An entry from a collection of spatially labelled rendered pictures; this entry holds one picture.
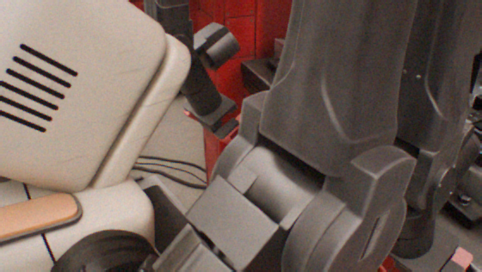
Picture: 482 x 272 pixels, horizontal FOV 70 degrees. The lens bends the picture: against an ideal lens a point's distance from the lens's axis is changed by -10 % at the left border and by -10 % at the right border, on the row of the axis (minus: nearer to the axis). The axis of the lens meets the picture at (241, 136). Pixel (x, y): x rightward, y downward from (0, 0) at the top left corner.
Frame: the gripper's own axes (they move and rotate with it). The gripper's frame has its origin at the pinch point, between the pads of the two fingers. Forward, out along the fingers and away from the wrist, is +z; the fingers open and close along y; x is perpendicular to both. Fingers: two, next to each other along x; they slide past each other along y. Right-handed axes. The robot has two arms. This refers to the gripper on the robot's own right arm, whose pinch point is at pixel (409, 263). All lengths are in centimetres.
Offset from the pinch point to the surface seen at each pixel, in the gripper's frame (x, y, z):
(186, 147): -11, 182, 117
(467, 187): -28.0, 4.9, 22.7
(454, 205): -22.1, 4.8, 21.7
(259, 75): -35, 86, 31
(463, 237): -17.5, -0.3, 22.5
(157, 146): 3, 195, 110
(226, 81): -29, 104, 37
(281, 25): -58, 98, 29
